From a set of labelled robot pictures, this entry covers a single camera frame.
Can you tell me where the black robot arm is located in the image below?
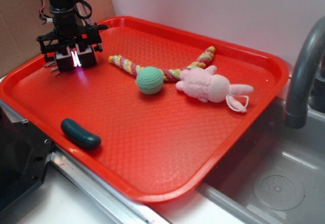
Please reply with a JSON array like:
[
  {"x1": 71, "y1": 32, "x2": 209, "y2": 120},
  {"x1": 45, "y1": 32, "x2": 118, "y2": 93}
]
[{"x1": 37, "y1": 0, "x2": 108, "y2": 72}]

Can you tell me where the grey faucet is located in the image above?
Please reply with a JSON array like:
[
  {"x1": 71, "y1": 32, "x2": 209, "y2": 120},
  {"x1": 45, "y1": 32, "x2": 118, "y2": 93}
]
[{"x1": 283, "y1": 17, "x2": 324, "y2": 129}]

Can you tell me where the red plastic tray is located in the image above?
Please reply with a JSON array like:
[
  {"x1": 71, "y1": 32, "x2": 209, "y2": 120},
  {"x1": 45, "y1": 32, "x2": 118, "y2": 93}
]
[{"x1": 1, "y1": 17, "x2": 289, "y2": 203}]

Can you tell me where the green dimpled ball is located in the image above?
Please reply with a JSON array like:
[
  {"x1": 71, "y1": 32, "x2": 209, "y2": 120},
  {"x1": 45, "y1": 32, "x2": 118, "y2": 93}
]
[{"x1": 136, "y1": 67, "x2": 164, "y2": 95}]

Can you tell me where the black metal base block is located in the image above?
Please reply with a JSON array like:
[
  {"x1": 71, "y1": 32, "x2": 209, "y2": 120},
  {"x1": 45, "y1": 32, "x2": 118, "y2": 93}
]
[{"x1": 1, "y1": 109, "x2": 53, "y2": 214}]

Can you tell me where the grey toy sink basin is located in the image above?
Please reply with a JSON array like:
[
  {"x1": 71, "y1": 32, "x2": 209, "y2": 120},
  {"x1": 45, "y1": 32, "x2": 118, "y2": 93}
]
[{"x1": 198, "y1": 99, "x2": 324, "y2": 223}]

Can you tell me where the pink plush bunny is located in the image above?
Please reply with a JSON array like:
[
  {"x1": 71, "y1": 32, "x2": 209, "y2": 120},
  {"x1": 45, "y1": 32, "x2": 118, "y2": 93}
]
[{"x1": 176, "y1": 66, "x2": 254, "y2": 113}]

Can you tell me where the multicolour rope toy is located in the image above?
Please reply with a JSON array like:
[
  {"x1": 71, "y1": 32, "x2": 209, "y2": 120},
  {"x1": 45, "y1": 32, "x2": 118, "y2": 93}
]
[{"x1": 108, "y1": 46, "x2": 216, "y2": 82}]

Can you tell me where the brown cardboard panel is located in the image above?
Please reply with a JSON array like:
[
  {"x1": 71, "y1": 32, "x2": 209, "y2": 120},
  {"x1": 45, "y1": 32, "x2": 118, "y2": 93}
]
[{"x1": 1, "y1": 0, "x2": 115, "y2": 77}]

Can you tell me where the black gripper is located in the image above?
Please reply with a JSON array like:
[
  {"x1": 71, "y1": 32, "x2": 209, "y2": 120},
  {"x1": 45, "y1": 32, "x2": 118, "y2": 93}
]
[{"x1": 37, "y1": 11, "x2": 108, "y2": 71}]

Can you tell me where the dark green toy cucumber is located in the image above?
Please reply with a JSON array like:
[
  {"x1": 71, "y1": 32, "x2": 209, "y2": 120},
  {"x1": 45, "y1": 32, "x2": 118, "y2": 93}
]
[{"x1": 60, "y1": 118, "x2": 102, "y2": 150}]

